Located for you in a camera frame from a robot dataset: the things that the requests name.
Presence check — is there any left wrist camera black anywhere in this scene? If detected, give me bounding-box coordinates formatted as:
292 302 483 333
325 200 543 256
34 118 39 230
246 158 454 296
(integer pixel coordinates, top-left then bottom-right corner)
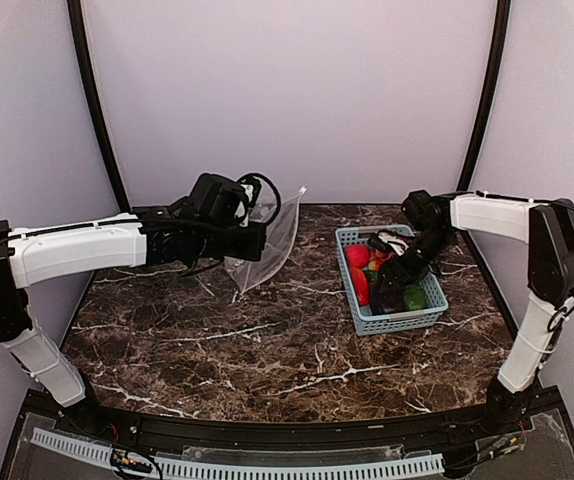
189 173 246 224

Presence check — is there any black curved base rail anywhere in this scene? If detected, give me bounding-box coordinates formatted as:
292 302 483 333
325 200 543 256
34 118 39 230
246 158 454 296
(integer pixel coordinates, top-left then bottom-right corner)
0 387 574 479

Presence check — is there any purple toy eggplant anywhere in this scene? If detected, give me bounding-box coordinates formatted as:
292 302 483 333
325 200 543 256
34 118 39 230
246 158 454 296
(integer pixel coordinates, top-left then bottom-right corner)
369 285 405 315

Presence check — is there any red toy berry bunch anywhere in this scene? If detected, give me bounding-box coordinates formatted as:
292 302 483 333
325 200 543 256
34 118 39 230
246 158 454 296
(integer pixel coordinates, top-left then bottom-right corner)
367 249 395 272

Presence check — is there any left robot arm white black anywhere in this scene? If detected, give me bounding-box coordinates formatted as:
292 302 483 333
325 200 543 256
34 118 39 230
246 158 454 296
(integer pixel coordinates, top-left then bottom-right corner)
0 207 267 436

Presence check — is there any red round toy fruit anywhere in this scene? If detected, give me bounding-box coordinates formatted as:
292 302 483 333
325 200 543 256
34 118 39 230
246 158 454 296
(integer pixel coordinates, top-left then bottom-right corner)
344 245 371 269

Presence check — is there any green toy cucumber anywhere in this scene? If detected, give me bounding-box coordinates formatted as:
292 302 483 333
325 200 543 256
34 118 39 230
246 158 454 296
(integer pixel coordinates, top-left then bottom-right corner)
366 271 427 312

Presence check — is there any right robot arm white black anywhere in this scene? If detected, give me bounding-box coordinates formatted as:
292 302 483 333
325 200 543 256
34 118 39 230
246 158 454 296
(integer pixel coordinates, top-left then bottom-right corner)
376 190 574 434

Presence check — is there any black frame post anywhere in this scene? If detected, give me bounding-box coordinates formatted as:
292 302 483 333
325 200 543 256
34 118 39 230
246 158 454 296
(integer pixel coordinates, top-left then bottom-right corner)
456 0 511 191
66 0 131 212

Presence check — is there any red toy chili pepper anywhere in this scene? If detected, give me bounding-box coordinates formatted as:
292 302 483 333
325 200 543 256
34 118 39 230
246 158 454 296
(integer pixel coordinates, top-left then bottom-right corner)
349 267 370 306

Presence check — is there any black right frame post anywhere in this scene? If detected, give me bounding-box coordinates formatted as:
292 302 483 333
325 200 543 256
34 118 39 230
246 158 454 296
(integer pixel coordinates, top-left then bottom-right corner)
456 0 511 191

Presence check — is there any clear dotted zip top bag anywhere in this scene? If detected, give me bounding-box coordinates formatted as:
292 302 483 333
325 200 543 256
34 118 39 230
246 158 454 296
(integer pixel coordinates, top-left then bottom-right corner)
224 186 308 294

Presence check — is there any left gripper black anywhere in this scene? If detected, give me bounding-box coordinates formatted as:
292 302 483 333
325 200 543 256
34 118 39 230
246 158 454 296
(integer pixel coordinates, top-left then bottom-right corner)
195 220 269 262

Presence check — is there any black left frame post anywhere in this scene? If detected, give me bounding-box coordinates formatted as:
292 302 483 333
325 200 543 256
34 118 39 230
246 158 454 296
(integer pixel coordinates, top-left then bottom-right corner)
66 0 131 212

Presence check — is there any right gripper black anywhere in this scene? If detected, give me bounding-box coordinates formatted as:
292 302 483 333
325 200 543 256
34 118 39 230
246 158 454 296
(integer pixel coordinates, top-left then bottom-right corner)
375 227 454 297

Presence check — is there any white slotted cable duct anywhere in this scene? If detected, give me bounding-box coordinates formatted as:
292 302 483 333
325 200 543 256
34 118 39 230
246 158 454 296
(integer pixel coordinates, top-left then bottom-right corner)
30 428 445 479

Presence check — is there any light blue plastic basket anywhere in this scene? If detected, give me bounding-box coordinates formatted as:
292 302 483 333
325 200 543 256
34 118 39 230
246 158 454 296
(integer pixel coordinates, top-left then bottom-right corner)
335 224 449 336

